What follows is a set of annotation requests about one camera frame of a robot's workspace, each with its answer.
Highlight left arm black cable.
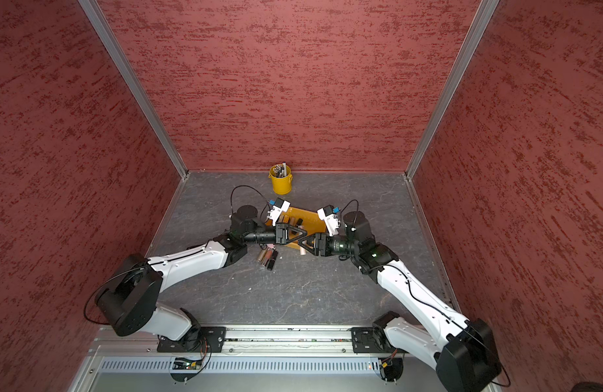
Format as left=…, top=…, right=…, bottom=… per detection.
left=82, top=185, right=273, bottom=327

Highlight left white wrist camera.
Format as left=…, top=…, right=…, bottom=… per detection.
left=268, top=198, right=290, bottom=226

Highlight pens in yellow cup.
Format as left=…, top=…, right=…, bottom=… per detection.
left=271, top=163, right=288, bottom=178

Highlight aluminium corner post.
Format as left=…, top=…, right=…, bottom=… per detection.
left=78, top=0, right=190, bottom=181
left=405, top=0, right=499, bottom=182

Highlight right controller connector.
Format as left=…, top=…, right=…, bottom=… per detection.
left=379, top=358, right=404, bottom=383

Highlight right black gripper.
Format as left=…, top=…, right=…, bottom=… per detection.
left=299, top=231, right=360, bottom=256

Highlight black lipstick group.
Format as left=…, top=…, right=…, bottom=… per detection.
left=266, top=250, right=278, bottom=270

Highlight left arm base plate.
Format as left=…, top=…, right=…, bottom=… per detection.
left=157, top=326, right=227, bottom=354

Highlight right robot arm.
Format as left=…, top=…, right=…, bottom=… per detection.
left=296, top=212, right=505, bottom=391

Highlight aluminium front rail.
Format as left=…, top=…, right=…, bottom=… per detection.
left=87, top=322, right=489, bottom=359

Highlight yellow plastic storage box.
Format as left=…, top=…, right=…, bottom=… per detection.
left=264, top=206, right=327, bottom=246

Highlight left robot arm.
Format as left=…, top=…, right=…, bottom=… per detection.
left=91, top=205, right=307, bottom=352

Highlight right aluminium corner post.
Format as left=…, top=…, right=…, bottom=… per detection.
left=405, top=0, right=499, bottom=182

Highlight yellow pen cup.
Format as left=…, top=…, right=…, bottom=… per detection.
left=269, top=165, right=293, bottom=195

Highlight left aluminium corner post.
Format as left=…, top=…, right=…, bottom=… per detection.
left=78, top=0, right=190, bottom=181

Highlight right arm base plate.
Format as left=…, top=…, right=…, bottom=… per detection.
left=350, top=327, right=409, bottom=358

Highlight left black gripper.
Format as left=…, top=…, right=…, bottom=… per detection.
left=244, top=222, right=307, bottom=246

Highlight left controller board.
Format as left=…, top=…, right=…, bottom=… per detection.
left=170, top=358, right=205, bottom=383

